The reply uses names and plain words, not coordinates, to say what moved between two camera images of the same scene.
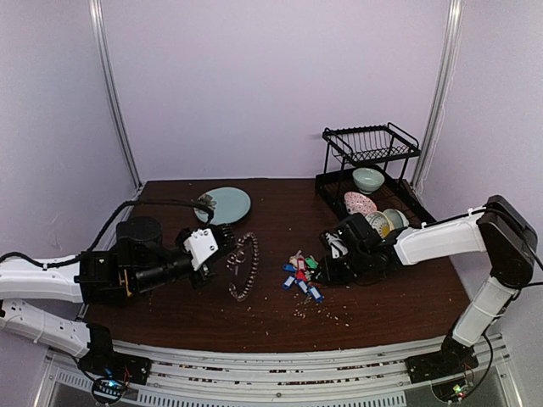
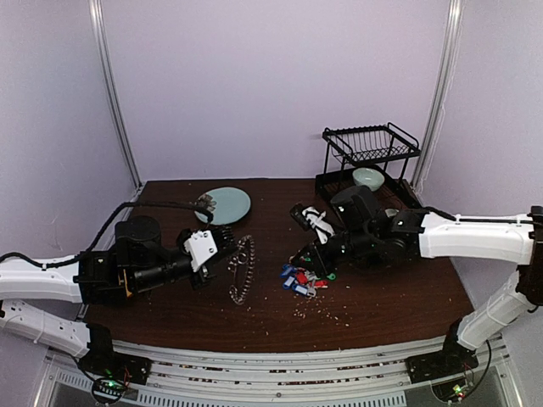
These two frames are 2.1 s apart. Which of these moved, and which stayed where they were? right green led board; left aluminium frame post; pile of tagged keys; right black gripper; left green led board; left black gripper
Moved: pile of tagged keys; right black gripper
Stayed: right green led board; left aluminium frame post; left green led board; left black gripper
